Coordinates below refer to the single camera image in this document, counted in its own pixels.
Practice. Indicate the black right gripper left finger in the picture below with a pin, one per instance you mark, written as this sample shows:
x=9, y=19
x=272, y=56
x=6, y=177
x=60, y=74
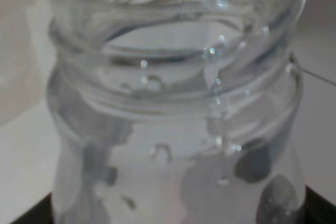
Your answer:
x=41, y=213

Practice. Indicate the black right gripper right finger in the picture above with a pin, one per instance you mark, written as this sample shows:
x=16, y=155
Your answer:
x=318, y=209

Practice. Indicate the clear plastic water bottle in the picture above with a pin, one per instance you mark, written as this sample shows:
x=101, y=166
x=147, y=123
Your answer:
x=175, y=111

